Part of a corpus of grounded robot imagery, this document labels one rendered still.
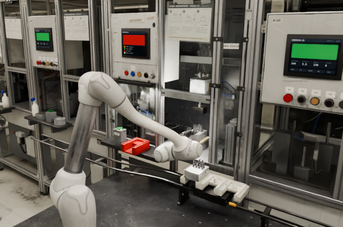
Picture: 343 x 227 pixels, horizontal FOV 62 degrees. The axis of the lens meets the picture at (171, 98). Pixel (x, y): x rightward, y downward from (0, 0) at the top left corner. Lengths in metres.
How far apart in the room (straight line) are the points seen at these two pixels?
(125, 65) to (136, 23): 0.30
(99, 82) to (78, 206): 0.59
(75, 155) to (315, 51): 1.29
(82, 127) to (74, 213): 0.42
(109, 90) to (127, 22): 0.75
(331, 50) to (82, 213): 1.36
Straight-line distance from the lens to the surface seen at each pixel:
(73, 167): 1.64
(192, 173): 1.68
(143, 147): 1.98
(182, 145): 1.58
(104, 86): 1.40
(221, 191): 1.63
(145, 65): 1.95
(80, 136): 1.59
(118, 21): 2.10
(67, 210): 1.52
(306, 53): 1.49
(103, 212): 1.83
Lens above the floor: 1.70
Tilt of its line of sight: 13 degrees down
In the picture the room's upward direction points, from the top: 1 degrees clockwise
